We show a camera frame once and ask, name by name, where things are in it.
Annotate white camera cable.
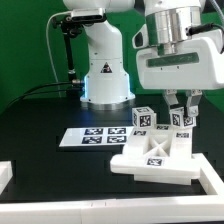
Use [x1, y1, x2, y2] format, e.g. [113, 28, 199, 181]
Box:
[45, 11, 73, 99]

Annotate black camera stand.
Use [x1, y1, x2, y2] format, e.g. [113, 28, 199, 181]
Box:
[52, 16, 83, 97]

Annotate black cables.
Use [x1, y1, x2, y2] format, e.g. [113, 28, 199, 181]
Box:
[4, 79, 84, 109]

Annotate white obstacle fence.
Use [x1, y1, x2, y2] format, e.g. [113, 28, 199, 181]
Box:
[0, 153, 224, 224]

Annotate grey camera on stand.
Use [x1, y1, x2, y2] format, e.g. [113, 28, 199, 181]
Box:
[71, 8, 105, 21]

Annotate white chair back frame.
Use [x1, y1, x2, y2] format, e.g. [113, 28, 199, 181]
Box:
[110, 125, 200, 182]

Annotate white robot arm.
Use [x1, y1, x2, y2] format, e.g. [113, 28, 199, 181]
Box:
[63, 0, 224, 108]

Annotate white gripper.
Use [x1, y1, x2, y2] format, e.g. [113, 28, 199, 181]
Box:
[136, 29, 224, 117]

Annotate white tagged cube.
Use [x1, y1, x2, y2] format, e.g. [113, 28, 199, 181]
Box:
[170, 107, 196, 129]
[132, 106, 156, 128]

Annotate white tag sheet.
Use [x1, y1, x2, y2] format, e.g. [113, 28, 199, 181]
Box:
[60, 126, 133, 147]

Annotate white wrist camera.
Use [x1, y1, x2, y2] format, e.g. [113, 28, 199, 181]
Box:
[132, 24, 149, 49]

